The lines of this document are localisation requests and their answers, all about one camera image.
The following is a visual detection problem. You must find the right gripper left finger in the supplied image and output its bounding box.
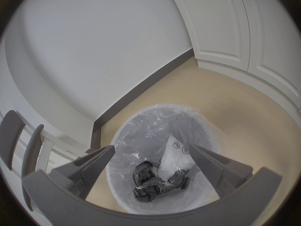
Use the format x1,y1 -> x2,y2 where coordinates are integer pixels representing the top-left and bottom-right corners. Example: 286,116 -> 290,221
50,145 -> 116,196

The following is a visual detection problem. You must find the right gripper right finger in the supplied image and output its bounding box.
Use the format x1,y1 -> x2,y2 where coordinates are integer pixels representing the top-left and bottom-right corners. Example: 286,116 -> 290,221
189,144 -> 253,199

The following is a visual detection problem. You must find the clear plastic bag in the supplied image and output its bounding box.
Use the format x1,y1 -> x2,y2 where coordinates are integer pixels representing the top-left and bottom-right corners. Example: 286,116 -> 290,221
107,103 -> 227,215

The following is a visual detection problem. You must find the white trash bin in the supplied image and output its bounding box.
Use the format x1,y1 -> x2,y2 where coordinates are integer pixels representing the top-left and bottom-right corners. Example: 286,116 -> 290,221
106,104 -> 218,215

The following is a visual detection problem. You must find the crumpled black plastic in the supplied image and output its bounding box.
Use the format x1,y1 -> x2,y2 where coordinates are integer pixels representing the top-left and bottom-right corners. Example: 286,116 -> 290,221
168,169 -> 190,190
133,177 -> 175,202
133,161 -> 158,186

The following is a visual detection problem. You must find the clear printed wrapper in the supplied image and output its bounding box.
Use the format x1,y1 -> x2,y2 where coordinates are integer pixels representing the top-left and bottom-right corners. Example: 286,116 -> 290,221
158,136 -> 200,181

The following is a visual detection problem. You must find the grey chair with white legs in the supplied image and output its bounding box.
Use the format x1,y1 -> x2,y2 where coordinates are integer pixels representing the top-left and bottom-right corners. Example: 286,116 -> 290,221
0,110 -> 56,212

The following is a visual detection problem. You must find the white wardrobe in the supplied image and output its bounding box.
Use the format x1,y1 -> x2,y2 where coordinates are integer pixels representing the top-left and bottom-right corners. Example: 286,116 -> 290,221
165,0 -> 301,114

